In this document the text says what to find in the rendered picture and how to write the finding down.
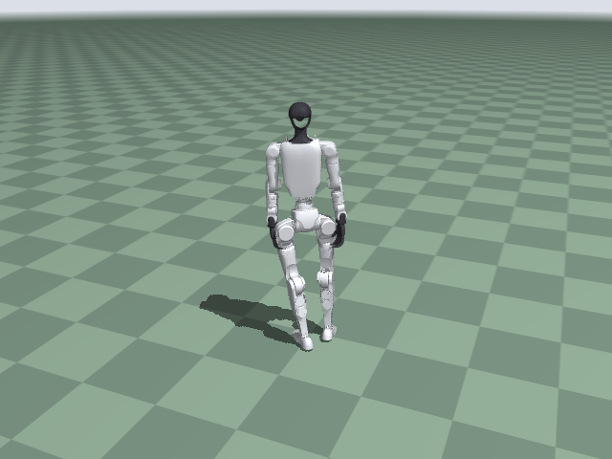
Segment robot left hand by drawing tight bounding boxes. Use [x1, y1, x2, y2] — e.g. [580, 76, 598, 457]
[268, 216, 282, 250]

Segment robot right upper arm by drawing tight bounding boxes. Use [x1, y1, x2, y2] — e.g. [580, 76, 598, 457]
[319, 141, 340, 189]

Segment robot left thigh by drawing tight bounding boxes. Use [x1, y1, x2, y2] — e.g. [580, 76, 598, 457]
[274, 217, 305, 295]

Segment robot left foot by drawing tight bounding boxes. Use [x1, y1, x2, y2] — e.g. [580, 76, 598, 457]
[293, 330, 314, 350]

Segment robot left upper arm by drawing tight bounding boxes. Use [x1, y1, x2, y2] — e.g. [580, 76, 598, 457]
[266, 142, 282, 191]

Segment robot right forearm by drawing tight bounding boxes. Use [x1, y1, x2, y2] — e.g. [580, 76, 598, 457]
[331, 176, 347, 220]

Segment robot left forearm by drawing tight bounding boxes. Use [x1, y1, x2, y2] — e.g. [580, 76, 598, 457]
[266, 179, 278, 224]

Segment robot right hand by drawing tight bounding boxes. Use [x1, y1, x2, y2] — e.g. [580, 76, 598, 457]
[330, 213, 346, 248]

